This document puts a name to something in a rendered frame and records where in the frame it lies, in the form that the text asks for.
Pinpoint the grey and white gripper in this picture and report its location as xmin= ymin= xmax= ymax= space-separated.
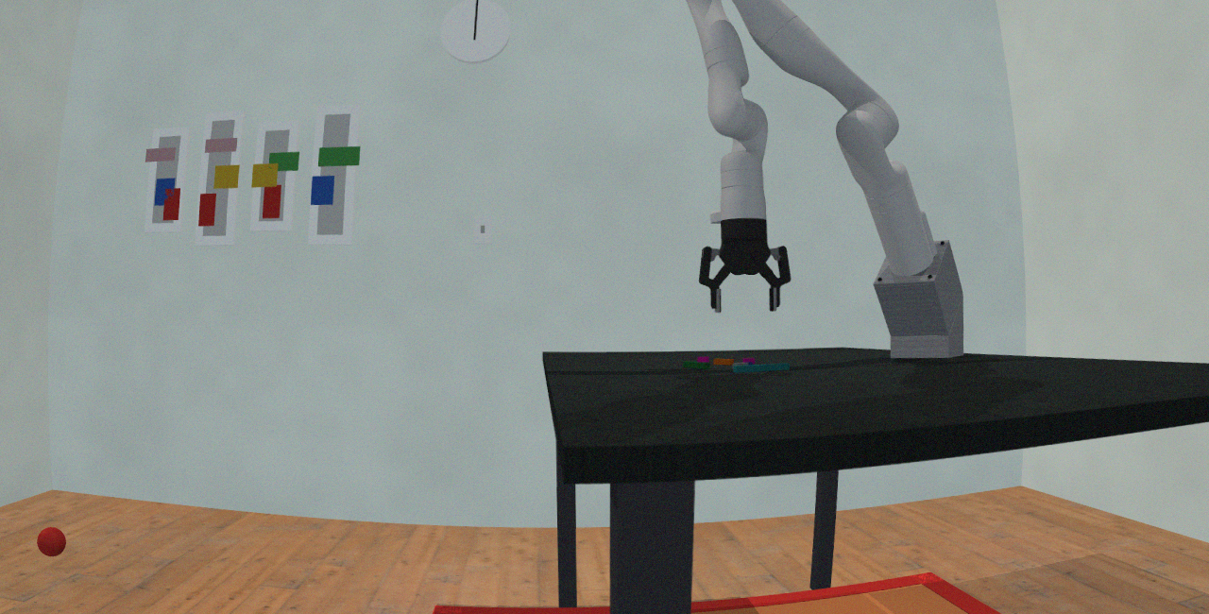
xmin=699 ymin=218 xmax=791 ymax=313

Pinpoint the turquoise rod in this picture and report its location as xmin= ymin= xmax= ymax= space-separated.
xmin=733 ymin=364 xmax=789 ymax=373

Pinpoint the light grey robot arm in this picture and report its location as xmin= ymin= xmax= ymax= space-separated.
xmin=686 ymin=0 xmax=937 ymax=276

